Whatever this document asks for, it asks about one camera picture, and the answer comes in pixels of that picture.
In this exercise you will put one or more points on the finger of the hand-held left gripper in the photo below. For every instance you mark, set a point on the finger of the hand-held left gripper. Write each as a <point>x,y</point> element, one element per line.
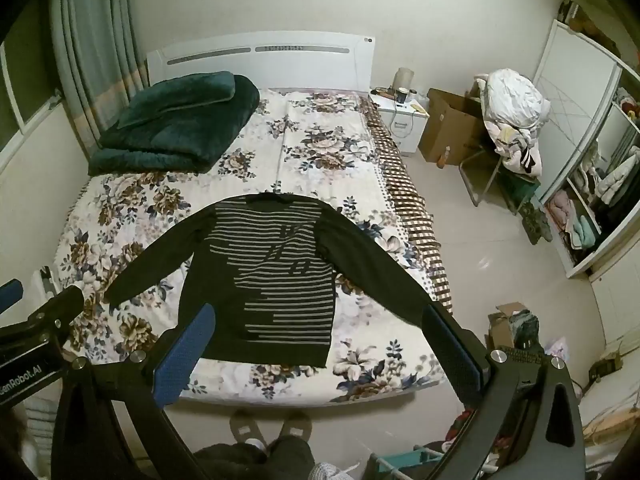
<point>57,307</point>
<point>10,292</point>

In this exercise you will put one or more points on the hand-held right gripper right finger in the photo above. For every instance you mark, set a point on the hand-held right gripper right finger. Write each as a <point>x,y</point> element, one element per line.
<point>452,355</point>

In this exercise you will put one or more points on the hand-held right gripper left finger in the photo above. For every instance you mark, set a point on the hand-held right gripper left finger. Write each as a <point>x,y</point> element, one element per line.
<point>185,347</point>

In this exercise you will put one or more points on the dark striped sweater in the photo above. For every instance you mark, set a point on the dark striped sweater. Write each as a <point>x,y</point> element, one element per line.
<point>280,280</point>

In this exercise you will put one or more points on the pile of white clothes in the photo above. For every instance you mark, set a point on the pile of white clothes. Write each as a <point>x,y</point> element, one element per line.
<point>515,105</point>

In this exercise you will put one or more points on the small open cardboard box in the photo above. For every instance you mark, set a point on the small open cardboard box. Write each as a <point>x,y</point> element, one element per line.
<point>500,325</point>

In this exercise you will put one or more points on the teal drying rack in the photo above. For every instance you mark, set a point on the teal drying rack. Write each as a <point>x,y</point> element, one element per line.
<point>400,465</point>

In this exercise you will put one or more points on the person's legs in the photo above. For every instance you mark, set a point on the person's legs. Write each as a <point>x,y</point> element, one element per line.
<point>260,460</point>

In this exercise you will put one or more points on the pair of green slippers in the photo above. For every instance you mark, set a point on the pair of green slippers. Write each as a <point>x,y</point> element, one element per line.
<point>537,225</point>

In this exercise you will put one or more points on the white plastic bag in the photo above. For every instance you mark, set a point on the white plastic bag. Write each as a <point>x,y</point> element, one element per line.
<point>610,410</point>

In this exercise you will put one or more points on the dark green folded blanket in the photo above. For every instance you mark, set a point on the dark green folded blanket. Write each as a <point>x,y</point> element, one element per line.
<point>175,140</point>

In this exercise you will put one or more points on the white framed window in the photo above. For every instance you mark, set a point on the white framed window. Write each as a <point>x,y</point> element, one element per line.
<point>25,85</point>

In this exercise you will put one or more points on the white nightstand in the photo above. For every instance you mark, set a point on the white nightstand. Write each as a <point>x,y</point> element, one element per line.
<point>405,130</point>

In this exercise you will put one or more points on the large cardboard box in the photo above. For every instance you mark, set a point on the large cardboard box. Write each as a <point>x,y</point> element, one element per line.
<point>445,125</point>

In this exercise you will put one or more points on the dark green pillow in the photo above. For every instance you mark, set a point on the dark green pillow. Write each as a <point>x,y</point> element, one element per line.
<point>175,97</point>

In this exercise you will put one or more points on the floral bed blanket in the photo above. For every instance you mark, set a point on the floral bed blanket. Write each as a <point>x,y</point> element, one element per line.
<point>310,135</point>

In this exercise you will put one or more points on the white wardrobe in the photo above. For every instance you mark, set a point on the white wardrobe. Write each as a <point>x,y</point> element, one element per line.
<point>565,110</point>

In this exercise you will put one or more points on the pale green curtain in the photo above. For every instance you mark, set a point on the pale green curtain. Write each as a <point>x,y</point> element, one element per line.
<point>95,35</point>

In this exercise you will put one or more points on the beige table lamp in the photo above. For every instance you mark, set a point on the beige table lamp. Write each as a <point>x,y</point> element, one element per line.
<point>403,79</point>

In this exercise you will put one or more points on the white bed headboard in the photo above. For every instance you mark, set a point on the white bed headboard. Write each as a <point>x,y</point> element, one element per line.
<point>260,65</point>

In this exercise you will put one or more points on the brown storage box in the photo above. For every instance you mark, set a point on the brown storage box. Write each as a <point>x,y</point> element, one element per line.
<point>580,20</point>

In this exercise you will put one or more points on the metal frame chair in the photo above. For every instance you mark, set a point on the metal frame chair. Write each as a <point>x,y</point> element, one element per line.
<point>480,175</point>

